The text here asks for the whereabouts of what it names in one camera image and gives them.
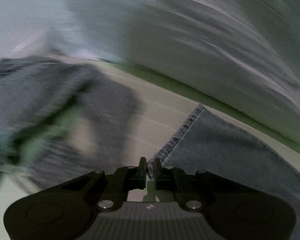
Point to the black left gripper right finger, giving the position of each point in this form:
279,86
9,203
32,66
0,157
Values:
170,183

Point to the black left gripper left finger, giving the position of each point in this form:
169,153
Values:
130,178

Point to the blue denim jeans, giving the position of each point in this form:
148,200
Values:
208,142

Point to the grey striped shirt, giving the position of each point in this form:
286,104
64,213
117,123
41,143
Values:
61,120

